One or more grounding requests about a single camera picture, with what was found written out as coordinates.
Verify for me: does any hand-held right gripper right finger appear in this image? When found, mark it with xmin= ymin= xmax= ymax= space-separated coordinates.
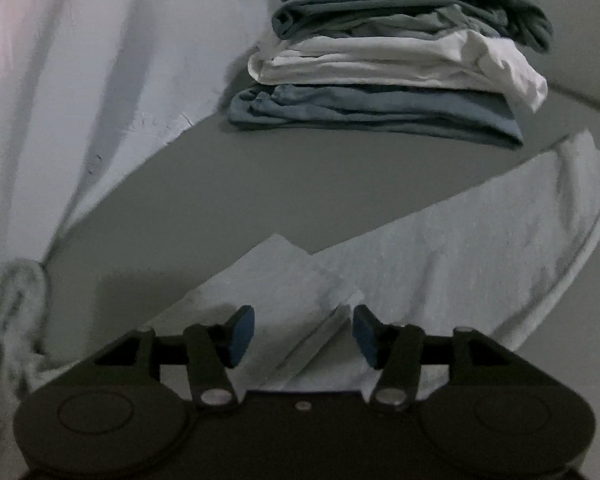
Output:
xmin=352 ymin=304 xmax=536 ymax=412

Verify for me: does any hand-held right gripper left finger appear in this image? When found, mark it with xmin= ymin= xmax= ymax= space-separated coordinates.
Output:
xmin=70 ymin=304 xmax=257 ymax=412

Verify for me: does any grey-white long-sleeved fleece garment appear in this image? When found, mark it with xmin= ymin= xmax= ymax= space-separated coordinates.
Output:
xmin=145 ymin=129 xmax=600 ymax=395

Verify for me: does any blue-grey folded garment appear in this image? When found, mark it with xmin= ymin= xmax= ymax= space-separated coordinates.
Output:
xmin=227 ymin=84 xmax=525 ymax=150

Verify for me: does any speckled white cloth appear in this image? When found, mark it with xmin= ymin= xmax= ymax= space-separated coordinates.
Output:
xmin=0 ymin=257 xmax=50 ymax=461

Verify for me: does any white folded garment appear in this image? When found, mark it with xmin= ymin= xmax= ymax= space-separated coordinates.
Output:
xmin=247 ymin=29 xmax=550 ymax=113

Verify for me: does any white carrot-print sheet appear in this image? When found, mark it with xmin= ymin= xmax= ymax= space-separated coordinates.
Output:
xmin=0 ymin=0 xmax=293 ymax=273

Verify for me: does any light teal folded garment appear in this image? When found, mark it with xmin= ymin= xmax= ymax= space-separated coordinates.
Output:
xmin=347 ymin=4 xmax=508 ymax=42

